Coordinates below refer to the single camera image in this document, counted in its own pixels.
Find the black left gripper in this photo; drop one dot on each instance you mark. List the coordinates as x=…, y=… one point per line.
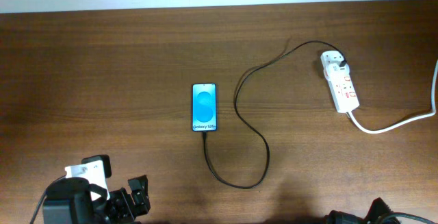
x=128, y=212

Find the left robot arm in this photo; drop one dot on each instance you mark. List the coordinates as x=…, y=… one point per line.
x=76, y=201

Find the blue Samsung Galaxy phone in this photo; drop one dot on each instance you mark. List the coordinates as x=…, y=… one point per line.
x=204, y=111

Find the white USB charger adapter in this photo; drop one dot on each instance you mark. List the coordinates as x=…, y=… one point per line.
x=334, y=71

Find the white power strip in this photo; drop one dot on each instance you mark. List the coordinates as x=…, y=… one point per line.
x=342, y=91

